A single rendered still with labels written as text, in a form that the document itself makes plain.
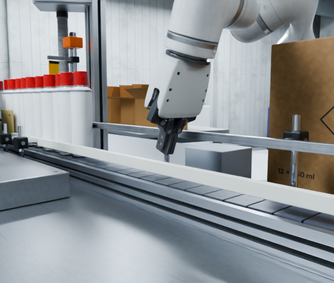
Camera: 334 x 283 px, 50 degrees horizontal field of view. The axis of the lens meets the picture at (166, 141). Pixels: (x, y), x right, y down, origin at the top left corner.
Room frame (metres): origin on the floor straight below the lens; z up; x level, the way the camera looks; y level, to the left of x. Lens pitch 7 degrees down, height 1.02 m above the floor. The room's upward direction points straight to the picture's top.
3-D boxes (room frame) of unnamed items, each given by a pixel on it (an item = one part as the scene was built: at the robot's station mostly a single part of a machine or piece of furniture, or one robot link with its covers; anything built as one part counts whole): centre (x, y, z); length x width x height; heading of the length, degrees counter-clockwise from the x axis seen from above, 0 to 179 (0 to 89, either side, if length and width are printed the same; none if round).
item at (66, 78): (0.90, 0.25, 0.98); 0.05 x 0.05 x 0.20
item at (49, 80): (0.97, 0.32, 0.98); 0.05 x 0.05 x 0.20
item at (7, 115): (1.15, 0.52, 0.94); 0.10 x 0.01 x 0.09; 42
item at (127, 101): (3.17, 0.21, 0.96); 0.53 x 0.45 x 0.37; 123
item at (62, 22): (1.14, 0.32, 1.18); 0.04 x 0.04 x 0.21
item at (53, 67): (1.00, 0.31, 1.09); 0.03 x 0.01 x 0.06; 132
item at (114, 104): (3.50, 0.50, 0.97); 0.45 x 0.44 x 0.37; 124
